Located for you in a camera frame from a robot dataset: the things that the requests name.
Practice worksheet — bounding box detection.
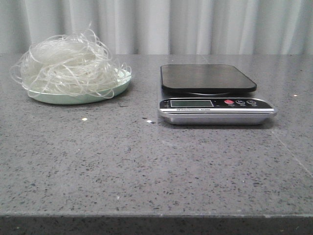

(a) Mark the light green round plate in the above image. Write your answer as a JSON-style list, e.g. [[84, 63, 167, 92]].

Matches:
[[28, 70, 132, 105]]

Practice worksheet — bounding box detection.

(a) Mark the black silver kitchen scale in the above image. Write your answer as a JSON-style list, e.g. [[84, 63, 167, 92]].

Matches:
[[158, 64, 277, 125]]

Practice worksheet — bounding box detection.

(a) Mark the white translucent vermicelli bundle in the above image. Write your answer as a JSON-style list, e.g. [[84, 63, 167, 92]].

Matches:
[[10, 27, 132, 98]]

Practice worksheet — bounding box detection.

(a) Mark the white pleated curtain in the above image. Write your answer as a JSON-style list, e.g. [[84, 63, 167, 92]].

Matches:
[[0, 0, 313, 54]]

